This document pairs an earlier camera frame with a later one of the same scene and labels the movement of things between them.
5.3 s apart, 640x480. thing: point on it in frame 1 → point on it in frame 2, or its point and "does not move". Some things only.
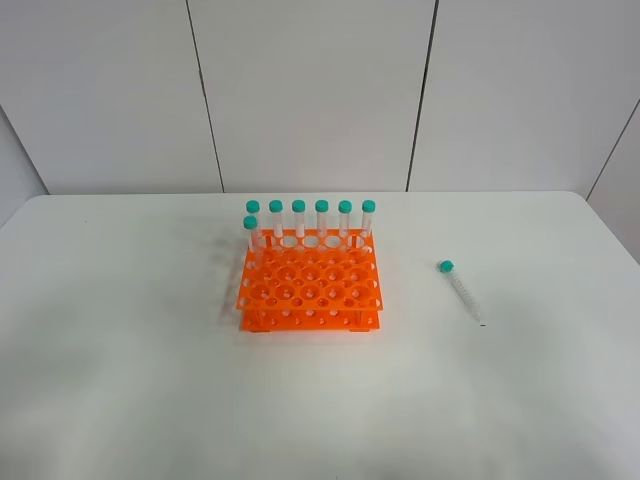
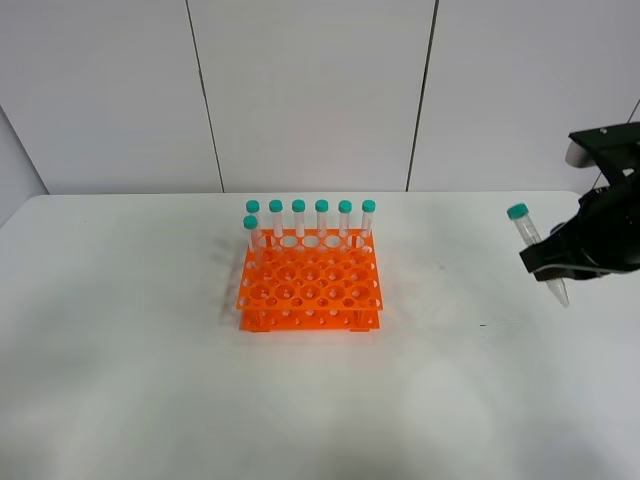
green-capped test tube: x=446 y=267 → x=520 y=212
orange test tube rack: x=311 y=281 does not move
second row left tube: x=254 y=240 does not move
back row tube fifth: x=345 y=207 does not move
